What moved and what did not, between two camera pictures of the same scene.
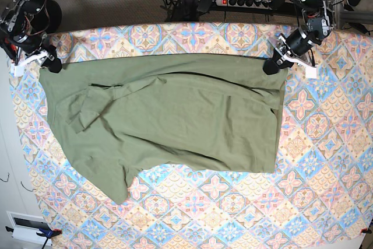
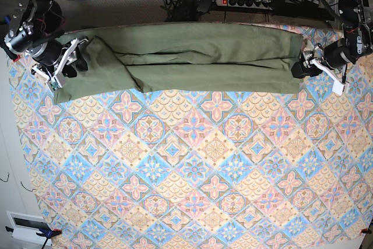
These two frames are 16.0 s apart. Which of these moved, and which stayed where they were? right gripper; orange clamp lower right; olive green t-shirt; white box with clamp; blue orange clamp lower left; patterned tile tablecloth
Moved: right gripper; olive green t-shirt
Stayed: orange clamp lower right; white box with clamp; blue orange clamp lower left; patterned tile tablecloth
